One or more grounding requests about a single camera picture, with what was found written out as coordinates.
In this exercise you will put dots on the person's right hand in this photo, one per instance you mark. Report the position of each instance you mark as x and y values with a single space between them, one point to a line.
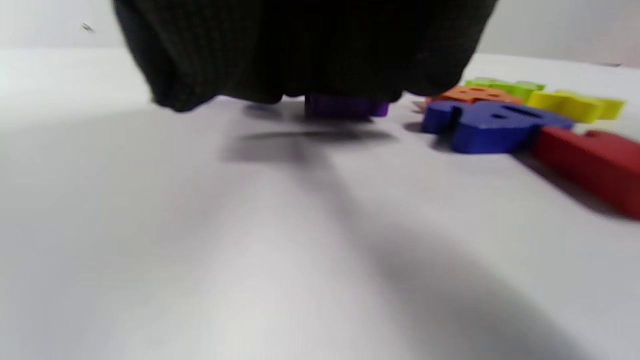
300 50

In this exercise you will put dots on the purple number-shaped math block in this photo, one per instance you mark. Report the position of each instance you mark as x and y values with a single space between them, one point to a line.
345 107

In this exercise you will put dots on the orange math block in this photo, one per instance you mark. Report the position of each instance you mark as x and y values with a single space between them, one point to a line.
470 95

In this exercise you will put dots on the blue math block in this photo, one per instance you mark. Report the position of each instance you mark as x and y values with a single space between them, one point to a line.
490 130

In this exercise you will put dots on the green math block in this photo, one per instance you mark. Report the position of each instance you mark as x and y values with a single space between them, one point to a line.
510 87

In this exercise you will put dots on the yellow cross-shaped math block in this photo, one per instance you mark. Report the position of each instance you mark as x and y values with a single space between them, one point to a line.
575 106

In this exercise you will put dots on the red math block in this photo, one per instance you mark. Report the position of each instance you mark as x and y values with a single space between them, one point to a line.
595 165

